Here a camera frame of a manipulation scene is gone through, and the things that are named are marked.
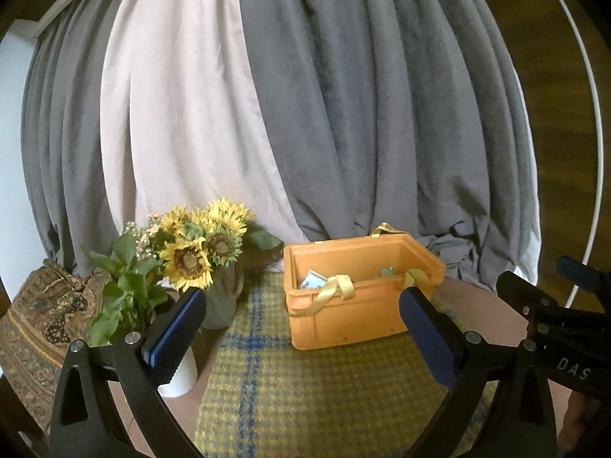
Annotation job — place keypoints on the sunflower bouquet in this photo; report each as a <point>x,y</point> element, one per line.
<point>191,257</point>

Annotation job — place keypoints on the green leafy plant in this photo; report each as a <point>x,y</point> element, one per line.
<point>126,286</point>

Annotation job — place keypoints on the orange plastic crate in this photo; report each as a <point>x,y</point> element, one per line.
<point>343,315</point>

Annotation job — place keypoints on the grey curtain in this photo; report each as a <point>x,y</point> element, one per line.
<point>372,105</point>

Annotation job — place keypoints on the yellow blue plaid mat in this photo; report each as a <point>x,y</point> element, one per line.
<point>310,400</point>

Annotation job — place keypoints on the blue printed tissue pack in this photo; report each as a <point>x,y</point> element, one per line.
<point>312,280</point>

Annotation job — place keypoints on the patterned brown cushion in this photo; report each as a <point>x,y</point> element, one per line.
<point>43,315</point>

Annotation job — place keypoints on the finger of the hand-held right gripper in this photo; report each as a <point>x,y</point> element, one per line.
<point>580,269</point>
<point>522,291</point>

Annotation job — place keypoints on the green ribbed vase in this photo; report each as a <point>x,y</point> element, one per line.
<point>222,303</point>

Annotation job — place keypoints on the white ribbed pot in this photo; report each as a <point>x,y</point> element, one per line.
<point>184,374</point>

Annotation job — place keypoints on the pale pink curtain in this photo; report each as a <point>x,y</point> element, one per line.
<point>181,129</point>

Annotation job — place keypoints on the white hoop tube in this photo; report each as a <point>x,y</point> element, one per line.
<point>594,129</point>

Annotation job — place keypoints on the white sheer curtain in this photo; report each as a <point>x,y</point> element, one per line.
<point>532,210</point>

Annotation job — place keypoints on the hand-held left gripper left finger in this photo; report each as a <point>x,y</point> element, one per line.
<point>174,329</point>

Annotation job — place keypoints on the green frog plush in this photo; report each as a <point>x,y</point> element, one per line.
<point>387,273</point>

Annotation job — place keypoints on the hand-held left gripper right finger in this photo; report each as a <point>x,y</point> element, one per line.
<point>427,334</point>

